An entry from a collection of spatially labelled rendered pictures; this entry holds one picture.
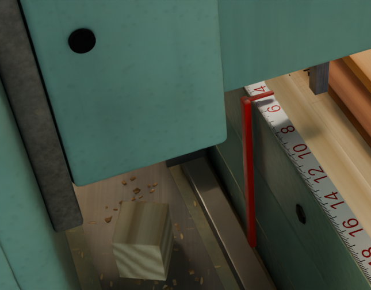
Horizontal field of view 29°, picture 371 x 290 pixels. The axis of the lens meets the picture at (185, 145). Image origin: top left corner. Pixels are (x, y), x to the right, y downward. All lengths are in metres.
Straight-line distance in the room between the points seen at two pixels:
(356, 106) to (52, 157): 0.21
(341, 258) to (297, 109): 0.11
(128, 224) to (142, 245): 0.02
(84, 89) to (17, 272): 0.08
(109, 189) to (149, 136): 0.29
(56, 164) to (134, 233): 0.21
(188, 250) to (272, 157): 0.15
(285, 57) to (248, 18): 0.04
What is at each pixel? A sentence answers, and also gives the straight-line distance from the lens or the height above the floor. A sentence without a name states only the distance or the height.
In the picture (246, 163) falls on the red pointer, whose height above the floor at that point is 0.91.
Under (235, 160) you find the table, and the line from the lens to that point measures 0.53.
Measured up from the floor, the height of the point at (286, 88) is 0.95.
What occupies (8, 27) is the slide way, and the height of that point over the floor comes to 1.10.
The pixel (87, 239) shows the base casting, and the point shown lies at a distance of 0.59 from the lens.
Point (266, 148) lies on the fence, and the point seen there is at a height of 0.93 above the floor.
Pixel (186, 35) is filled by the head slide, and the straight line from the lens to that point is 0.31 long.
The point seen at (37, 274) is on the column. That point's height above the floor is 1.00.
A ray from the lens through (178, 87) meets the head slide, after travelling 0.32.
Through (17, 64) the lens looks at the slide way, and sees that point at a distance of 0.29.
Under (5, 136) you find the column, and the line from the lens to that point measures 0.27.
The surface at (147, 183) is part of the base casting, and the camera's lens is 0.62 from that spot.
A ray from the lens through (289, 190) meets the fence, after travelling 0.43.
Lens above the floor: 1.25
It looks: 45 degrees down
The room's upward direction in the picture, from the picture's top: 7 degrees counter-clockwise
